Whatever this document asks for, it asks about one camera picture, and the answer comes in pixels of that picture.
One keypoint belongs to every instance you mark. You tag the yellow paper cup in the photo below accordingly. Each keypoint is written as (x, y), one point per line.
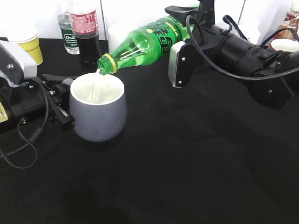
(28, 39)

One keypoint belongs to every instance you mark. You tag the white ceramic mug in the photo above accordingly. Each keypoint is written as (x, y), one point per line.
(117, 33)

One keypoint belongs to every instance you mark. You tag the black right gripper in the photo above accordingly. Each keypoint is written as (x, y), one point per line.
(214, 41)

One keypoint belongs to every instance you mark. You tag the clear Cestbon water bottle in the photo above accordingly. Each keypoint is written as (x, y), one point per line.
(69, 40)

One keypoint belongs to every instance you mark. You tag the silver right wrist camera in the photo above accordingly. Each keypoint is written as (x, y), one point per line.
(182, 61)

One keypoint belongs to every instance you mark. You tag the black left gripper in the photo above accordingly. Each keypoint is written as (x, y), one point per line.
(27, 101)

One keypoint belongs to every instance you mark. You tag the grey ceramic mug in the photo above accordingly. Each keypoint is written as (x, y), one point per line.
(98, 106)

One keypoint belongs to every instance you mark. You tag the red ceramic mug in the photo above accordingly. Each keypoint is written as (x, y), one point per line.
(283, 45)

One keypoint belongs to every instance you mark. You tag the white blueberry paper cup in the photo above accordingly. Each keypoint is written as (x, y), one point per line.
(249, 27)

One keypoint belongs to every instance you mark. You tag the green soda bottle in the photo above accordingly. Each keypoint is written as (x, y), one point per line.
(144, 45)

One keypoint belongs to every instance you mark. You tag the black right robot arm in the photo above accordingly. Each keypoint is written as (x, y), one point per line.
(271, 76)

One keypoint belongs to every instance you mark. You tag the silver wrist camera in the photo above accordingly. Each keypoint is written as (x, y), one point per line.
(182, 61)
(16, 65)

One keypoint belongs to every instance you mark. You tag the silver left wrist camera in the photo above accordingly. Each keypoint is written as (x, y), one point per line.
(16, 65)

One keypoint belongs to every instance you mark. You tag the dark cola bottle red label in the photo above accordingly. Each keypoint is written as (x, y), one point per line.
(85, 27)

